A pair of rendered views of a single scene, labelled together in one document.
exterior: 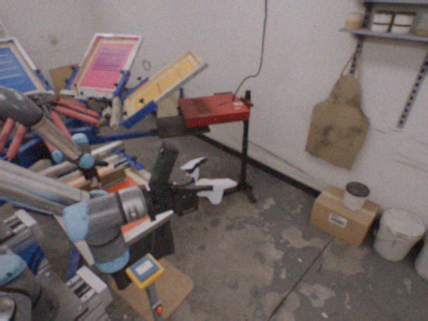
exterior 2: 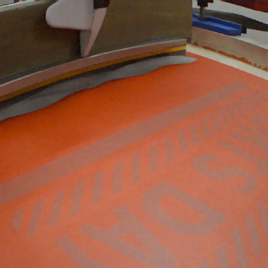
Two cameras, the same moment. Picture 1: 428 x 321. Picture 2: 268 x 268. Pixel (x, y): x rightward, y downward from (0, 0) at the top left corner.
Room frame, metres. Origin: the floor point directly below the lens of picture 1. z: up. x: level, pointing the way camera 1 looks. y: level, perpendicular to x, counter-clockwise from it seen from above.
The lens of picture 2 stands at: (1.00, 0.71, 1.07)
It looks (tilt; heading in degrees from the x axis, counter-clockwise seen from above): 30 degrees down; 1
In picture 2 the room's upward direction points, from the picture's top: 2 degrees clockwise
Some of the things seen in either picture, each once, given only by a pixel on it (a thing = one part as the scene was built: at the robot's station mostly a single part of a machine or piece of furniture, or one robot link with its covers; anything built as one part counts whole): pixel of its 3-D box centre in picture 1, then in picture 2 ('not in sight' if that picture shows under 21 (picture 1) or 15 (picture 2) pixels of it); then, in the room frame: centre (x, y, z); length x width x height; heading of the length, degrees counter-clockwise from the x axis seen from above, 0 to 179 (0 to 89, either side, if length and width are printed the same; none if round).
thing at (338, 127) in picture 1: (340, 113); not in sight; (2.25, -1.06, 1.06); 0.53 x 0.07 x 1.05; 46
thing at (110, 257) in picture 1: (107, 242); not in sight; (0.41, 0.27, 1.56); 0.11 x 0.08 x 0.11; 29
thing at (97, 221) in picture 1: (96, 217); not in sight; (0.39, 0.26, 1.65); 0.11 x 0.08 x 0.09; 119
